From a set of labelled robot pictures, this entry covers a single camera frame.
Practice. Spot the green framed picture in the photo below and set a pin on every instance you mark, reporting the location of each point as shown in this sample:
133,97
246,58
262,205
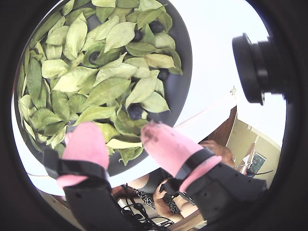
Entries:
258,161

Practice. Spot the pile of green leaves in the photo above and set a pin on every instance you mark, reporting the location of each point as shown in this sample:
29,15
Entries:
72,79

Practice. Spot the pink-tipped black gripper finger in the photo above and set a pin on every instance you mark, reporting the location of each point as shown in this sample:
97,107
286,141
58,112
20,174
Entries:
86,144
173,149

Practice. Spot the dark grey round bowl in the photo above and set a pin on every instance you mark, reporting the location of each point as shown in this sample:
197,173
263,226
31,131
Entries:
178,79

